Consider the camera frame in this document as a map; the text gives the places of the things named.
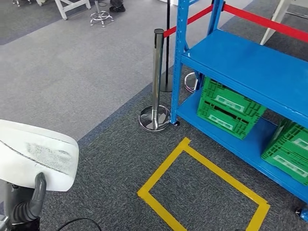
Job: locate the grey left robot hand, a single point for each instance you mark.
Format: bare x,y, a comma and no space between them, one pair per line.
24,204

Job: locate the white plastic car part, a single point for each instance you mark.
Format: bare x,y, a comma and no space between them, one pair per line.
35,150

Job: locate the blue metal shelf rack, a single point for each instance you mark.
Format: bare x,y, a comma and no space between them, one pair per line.
252,60

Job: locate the chrome stool base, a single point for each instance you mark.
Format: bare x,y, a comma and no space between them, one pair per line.
101,14

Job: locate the black shoe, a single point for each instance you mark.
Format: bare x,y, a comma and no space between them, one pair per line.
118,8

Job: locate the thin black pole stand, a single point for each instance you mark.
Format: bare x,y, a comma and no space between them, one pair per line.
167,38

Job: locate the green plastic crate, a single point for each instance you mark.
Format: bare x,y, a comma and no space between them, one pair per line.
226,111
288,153

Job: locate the short red barrier belt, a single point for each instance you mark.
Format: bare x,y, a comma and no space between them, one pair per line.
199,15

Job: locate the long red barrier belt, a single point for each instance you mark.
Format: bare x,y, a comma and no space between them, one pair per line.
264,22

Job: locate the white desk with metal bar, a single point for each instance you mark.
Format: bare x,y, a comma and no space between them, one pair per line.
274,22

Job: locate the black camera bracket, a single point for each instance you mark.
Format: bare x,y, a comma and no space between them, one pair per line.
26,225

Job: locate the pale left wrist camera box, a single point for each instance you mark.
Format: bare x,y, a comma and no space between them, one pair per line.
2,224

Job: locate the white table frame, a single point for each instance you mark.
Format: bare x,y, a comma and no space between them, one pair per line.
61,9

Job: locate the bright chrome stanchion post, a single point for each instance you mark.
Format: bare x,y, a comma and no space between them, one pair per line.
156,79

